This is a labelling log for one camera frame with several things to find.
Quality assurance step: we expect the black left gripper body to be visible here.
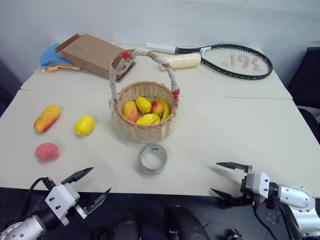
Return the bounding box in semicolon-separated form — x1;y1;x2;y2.
74;197;91;220

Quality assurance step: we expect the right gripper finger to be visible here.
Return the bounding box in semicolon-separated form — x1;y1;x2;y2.
209;187;254;209
215;161;253;174

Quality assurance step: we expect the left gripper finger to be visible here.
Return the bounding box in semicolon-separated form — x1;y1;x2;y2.
60;167;94;186
85;187;112;215

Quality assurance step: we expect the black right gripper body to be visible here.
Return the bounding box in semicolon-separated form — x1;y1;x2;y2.
240;173;261;208

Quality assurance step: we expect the pink peach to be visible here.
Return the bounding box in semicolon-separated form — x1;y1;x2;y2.
34;142;61;163

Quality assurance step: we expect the dark rounded shape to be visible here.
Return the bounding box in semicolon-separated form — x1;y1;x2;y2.
163;205;211;240
111;214;141;240

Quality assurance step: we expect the yellow lemon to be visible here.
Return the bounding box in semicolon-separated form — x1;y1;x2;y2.
75;115;96;137
135;96;153;114

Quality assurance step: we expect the orange yellow mango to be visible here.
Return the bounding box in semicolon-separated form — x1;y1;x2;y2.
122;100;139;124
33;104;62;134

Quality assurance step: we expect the clear tape roll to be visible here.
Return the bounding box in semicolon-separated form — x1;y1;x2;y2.
138;143;169;176

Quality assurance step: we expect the yellow banana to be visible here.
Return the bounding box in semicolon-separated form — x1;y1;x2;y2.
154;97;171;123

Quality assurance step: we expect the yellow starfruit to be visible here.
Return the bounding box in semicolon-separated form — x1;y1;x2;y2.
135;113;161;125

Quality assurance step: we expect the red yellow apple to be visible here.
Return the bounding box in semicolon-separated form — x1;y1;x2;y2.
150;100;165;116

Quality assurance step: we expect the black tennis racket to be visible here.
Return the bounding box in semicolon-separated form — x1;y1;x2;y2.
145;42;274;81

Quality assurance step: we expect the orange paper sheet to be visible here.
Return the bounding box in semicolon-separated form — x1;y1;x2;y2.
47;61;83;73

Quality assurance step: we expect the black chair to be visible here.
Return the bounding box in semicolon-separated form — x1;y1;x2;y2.
286;46;320;146

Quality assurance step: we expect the cream plastic cylinder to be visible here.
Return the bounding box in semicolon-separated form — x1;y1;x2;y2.
161;52;202;72

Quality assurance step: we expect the grey pulp cardboard insert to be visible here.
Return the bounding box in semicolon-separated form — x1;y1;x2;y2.
116;55;137;76

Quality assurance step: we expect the brown cardboard box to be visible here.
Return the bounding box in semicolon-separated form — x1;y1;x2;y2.
55;32;127;81

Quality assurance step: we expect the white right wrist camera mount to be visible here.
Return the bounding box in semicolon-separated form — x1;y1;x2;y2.
245;170;271;204

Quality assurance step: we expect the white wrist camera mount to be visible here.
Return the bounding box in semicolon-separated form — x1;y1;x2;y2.
245;170;271;204
44;184;81;227

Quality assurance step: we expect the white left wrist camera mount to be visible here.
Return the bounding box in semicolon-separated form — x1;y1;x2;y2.
44;184;81;227

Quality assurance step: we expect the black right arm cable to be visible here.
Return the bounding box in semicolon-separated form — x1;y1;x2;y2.
252;199;297;240

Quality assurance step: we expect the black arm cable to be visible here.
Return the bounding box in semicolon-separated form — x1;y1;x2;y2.
25;176;57;219
252;199;297;240

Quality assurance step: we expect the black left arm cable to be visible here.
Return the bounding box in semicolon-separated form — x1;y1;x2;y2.
25;176;57;219

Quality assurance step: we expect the wicker basket with handle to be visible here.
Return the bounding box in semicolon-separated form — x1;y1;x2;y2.
107;48;181;143

